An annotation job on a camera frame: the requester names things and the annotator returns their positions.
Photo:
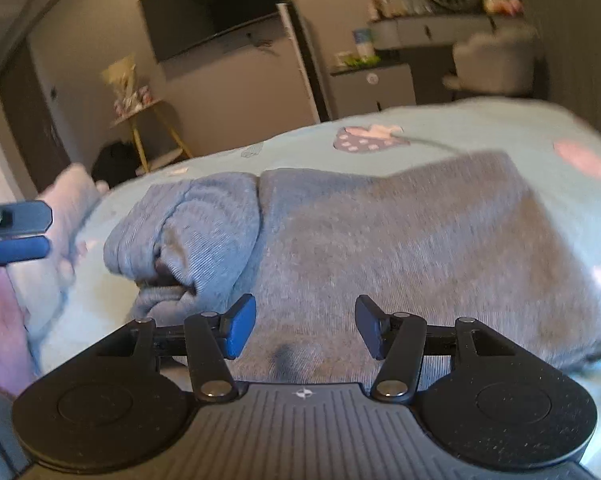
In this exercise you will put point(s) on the blue and white pack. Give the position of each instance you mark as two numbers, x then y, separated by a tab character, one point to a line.
363	44

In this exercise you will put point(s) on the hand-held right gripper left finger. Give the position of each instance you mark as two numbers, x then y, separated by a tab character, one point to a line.
241	327

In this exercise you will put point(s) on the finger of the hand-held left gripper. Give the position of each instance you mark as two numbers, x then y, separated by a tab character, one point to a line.
23	216
23	250

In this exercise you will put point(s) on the grey curtain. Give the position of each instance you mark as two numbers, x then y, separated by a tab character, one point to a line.
575	35

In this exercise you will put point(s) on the grey small cabinet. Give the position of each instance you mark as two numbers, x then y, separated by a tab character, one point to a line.
373	90

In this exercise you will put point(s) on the light blue printed bed sheet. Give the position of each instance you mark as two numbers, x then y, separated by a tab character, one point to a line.
480	125

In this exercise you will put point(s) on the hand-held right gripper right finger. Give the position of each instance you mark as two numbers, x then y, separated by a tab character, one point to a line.
369	327

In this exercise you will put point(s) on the wrapped flower bouquet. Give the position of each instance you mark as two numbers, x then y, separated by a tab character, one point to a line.
121	80

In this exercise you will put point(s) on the black wall television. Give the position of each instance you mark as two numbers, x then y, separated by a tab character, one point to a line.
210	10

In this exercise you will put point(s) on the grey vanity desk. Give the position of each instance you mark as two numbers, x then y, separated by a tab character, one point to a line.
430	30

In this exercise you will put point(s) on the white cushioned chair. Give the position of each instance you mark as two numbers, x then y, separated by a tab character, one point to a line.
495	62

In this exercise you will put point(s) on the dark wooden door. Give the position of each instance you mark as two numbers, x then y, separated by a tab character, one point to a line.
28	120

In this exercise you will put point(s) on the black bag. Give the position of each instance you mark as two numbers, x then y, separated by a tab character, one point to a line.
114	162

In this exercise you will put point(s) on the green items on cabinet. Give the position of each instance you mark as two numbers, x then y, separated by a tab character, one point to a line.
360	60

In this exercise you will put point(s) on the yellow-legged side table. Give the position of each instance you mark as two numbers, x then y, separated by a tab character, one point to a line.
150	130

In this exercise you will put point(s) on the grey pants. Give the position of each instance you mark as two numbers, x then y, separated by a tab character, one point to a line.
380	255

